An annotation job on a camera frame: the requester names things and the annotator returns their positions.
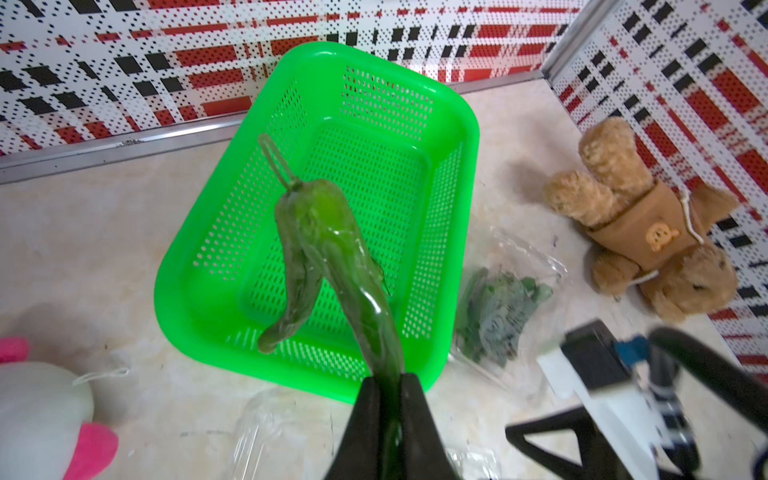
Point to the green plastic basket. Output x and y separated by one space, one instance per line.
350 179

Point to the clear plastic clamshell with peppers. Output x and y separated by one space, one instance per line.
285 434

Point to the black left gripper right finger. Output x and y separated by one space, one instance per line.
423 453

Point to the brown teddy bear plush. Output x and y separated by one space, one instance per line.
650 236

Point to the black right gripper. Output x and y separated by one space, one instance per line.
630 423

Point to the clear plastic clamshell with leaves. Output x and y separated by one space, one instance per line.
508 296

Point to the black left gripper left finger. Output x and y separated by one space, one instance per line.
357 457

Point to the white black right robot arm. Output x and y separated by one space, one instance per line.
743 393

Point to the small green pepper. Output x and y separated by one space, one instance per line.
333 242
303 283

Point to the pink striped white plush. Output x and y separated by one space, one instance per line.
47 427

